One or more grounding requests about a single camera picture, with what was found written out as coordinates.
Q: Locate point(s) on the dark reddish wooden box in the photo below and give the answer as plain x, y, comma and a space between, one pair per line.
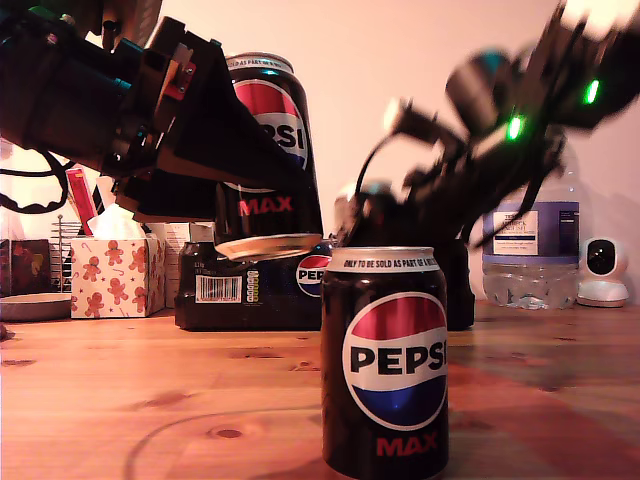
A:
30, 267

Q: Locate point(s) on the white black-striped packet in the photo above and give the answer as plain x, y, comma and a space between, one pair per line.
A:
102, 197

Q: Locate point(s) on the small white round camera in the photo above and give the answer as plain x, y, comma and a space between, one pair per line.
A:
602, 295

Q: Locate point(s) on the gingerbread print tissue box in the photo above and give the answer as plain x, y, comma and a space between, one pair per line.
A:
115, 300

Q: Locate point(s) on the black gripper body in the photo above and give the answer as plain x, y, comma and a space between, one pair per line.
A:
135, 115

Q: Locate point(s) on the white paper tissue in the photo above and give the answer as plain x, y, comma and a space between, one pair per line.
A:
115, 225

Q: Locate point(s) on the small dark object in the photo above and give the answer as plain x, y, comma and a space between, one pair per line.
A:
6, 334

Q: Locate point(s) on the shrink-wrapped Pepsi can multipack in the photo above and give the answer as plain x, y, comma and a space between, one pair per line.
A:
270, 315

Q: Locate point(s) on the black Pepsi Max can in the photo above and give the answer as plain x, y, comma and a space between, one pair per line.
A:
280, 100
385, 320
367, 195

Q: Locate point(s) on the small brown carton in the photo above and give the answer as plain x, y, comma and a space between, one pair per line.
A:
200, 232

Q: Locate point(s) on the large clear water bottle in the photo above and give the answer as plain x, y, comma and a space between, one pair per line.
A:
550, 285

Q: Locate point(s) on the arm white camera box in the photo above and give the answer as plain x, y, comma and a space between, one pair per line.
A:
397, 115

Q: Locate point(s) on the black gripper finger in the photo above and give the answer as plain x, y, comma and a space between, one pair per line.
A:
430, 220
215, 145
170, 197

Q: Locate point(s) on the small white printed carton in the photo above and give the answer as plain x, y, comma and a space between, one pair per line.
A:
175, 240

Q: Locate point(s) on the grey shallow dish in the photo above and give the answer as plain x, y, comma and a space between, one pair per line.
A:
35, 306

